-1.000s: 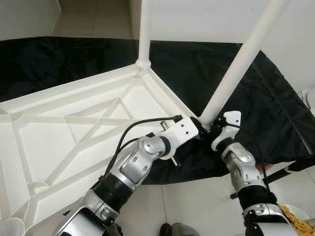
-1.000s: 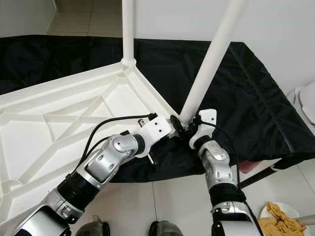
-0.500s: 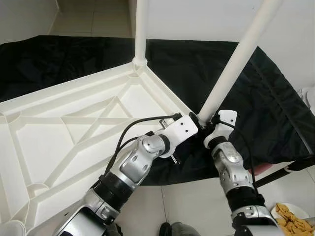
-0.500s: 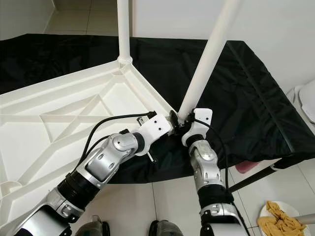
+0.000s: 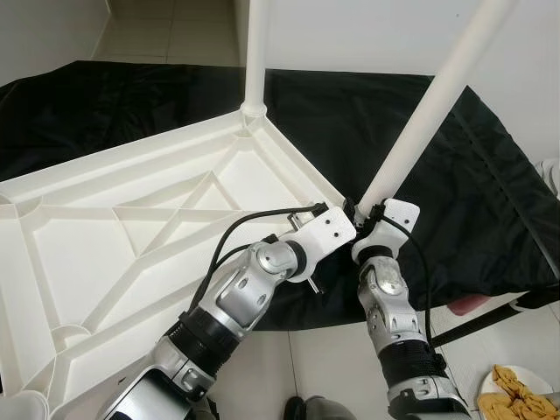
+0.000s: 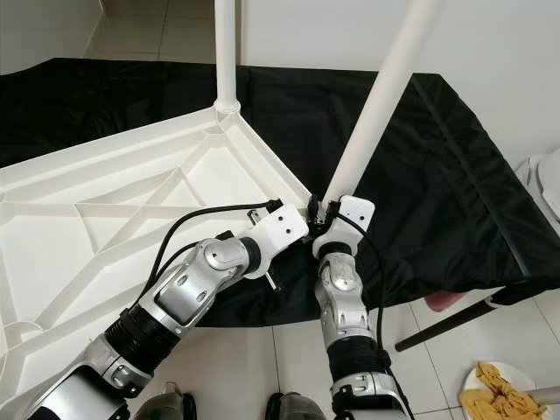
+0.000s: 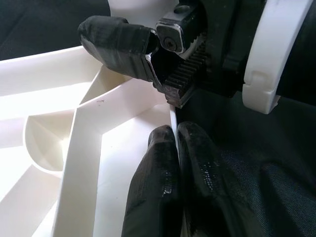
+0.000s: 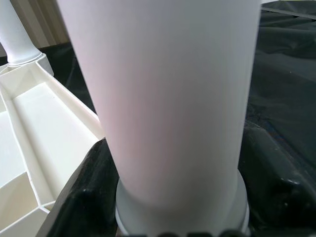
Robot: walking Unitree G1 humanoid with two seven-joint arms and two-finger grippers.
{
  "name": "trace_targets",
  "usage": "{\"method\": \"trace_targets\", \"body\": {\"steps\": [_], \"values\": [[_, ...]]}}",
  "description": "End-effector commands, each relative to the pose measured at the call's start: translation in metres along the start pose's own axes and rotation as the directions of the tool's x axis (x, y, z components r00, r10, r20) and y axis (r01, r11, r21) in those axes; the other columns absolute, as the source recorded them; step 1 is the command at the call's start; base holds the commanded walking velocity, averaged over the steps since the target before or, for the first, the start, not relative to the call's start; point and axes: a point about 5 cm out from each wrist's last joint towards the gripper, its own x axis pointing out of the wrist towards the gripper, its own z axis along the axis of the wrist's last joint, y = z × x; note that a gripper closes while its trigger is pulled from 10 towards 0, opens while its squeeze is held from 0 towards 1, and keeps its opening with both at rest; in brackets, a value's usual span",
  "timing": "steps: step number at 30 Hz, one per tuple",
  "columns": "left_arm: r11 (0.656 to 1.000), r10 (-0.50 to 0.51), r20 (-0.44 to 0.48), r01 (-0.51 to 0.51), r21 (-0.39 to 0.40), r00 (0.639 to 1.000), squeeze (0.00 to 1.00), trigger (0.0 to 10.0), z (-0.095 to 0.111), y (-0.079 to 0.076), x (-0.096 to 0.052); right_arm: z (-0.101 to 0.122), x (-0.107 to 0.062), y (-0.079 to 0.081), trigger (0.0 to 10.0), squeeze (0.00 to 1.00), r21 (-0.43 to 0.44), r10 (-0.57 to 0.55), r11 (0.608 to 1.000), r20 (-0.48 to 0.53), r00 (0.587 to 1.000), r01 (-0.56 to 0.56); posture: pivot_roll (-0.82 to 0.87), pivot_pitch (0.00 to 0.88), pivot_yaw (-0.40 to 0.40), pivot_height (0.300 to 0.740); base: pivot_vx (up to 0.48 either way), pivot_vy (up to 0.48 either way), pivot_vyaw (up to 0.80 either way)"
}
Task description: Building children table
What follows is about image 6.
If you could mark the pink cloth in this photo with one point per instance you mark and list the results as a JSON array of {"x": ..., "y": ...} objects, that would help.
[{"x": 444, "y": 301}]

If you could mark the grey robot left foot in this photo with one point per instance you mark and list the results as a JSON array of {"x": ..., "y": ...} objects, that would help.
[{"x": 171, "y": 404}]

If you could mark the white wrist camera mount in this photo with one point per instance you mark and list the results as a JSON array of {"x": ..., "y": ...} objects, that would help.
[
  {"x": 354, "y": 210},
  {"x": 280, "y": 227}
]

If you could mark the yellow cloth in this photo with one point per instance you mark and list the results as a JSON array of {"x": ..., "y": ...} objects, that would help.
[{"x": 503, "y": 395}]

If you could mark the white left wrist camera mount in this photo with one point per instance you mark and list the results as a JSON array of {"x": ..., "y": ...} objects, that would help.
[{"x": 280, "y": 227}]

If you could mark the black tablecloth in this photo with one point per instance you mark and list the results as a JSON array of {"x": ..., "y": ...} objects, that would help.
[{"x": 446, "y": 192}]

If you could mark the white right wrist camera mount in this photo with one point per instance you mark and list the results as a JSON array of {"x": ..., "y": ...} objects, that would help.
[{"x": 354, "y": 210}]

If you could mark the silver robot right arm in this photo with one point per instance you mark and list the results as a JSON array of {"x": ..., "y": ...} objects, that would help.
[{"x": 346, "y": 302}]

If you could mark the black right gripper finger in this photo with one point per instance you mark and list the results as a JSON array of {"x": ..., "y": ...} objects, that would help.
[{"x": 311, "y": 206}]

